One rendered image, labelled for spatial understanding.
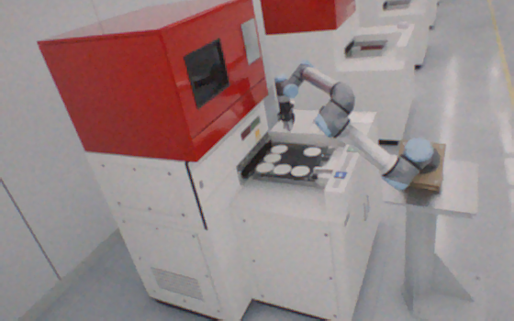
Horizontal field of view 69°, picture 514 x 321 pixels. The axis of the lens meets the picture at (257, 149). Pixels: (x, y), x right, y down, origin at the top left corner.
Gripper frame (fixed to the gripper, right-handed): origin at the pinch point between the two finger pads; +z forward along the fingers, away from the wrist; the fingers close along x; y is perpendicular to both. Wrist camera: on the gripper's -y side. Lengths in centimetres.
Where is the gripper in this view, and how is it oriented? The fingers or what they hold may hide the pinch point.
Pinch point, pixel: (289, 128)
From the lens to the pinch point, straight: 232.1
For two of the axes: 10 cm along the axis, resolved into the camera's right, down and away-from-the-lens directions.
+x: 9.2, 0.2, -3.8
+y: -3.4, 5.1, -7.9
